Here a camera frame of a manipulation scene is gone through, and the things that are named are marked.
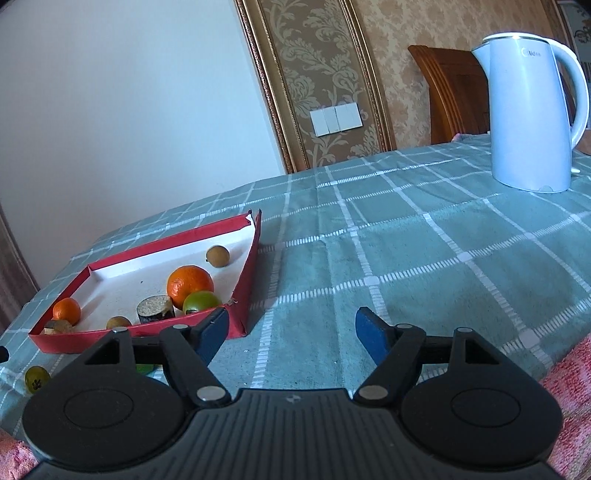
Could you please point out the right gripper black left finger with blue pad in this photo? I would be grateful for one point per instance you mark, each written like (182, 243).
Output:
(126, 398)

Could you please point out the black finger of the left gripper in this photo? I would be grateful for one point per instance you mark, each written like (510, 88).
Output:
(4, 354)

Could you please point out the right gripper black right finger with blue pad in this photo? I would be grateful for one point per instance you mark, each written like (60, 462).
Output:
(455, 403)

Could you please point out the green cucumber cylinder piece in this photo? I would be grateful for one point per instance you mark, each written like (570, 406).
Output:
(145, 369)

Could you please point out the small orange tangerine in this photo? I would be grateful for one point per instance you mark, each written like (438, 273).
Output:
(67, 310)

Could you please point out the dark eggplant chunk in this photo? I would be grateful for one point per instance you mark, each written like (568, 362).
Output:
(155, 308)

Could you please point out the large orange tangerine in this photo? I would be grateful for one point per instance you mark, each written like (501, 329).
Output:
(185, 280)

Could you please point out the beige floral curtain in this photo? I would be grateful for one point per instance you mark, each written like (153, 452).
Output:
(17, 284)

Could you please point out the red shallow cardboard box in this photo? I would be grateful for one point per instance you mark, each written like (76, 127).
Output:
(115, 285)

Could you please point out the teal plaid bed sheet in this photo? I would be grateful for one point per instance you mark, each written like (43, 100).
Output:
(423, 236)

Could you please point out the white electric kettle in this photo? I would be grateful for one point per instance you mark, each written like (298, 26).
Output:
(539, 109)

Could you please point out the wooden headboard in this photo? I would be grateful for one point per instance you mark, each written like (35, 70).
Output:
(458, 91)

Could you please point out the gold framed wallpaper panel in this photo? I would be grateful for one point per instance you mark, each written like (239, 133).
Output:
(312, 55)

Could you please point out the white wall switch panel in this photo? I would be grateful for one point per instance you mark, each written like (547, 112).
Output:
(335, 119)

